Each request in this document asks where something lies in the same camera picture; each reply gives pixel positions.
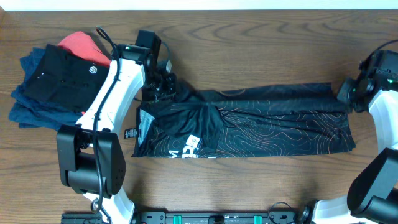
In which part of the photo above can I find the folded red shirt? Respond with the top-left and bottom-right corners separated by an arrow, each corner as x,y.
58,31 -> 111,68

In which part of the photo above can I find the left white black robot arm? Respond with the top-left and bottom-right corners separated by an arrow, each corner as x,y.
57,44 -> 166,223

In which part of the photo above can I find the folded black shirt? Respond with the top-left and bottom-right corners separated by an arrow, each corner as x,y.
23,44 -> 109,112

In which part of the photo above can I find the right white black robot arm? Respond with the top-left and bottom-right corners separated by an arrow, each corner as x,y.
298,78 -> 397,223

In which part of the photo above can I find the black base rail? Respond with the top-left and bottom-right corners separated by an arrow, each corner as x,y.
60,210 -> 312,224

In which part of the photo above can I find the black orange-patterned jersey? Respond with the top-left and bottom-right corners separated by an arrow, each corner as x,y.
124,82 -> 355,159

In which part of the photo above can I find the folded navy blue shirt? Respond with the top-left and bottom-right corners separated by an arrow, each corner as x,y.
9,47 -> 83,131

